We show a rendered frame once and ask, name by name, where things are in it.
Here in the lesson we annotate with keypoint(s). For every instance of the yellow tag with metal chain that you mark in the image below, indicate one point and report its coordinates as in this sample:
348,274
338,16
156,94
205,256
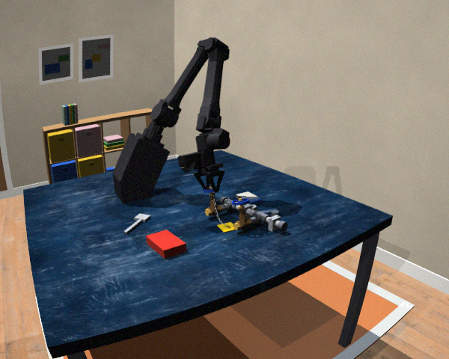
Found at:
226,227

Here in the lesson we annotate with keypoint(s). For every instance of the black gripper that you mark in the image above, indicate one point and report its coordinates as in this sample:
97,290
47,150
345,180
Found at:
210,172

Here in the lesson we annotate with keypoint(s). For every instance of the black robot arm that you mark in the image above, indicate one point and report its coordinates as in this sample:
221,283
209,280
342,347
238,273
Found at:
210,139

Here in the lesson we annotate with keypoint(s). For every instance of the red rectangular block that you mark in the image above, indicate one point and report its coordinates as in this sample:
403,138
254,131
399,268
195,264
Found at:
166,244

